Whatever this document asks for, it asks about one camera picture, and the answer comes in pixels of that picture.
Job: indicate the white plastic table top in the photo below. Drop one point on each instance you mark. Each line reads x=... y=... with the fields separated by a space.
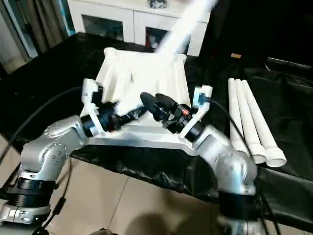
x=176 y=78

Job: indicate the white plastic table leg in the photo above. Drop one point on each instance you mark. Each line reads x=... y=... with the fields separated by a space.
x=248 y=117
x=259 y=117
x=182 y=36
x=234 y=98

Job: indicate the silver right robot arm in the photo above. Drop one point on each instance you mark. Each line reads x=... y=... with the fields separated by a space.
x=225 y=156

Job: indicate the black plastic mat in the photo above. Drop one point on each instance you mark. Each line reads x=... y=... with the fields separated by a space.
x=61 y=73

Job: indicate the white cabinet with glass doors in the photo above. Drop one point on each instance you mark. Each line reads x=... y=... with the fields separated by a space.
x=128 y=24

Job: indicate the tan label tag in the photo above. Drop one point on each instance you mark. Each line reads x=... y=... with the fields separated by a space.
x=236 y=55

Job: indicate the grey crumpled bag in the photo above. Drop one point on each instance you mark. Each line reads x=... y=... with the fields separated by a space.
x=157 y=3

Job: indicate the grey curtain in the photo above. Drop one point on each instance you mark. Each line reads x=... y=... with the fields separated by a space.
x=49 y=24

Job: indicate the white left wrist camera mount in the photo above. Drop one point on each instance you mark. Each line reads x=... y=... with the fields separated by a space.
x=90 y=93

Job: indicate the black metal frame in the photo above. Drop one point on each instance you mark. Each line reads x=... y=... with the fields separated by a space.
x=288 y=62

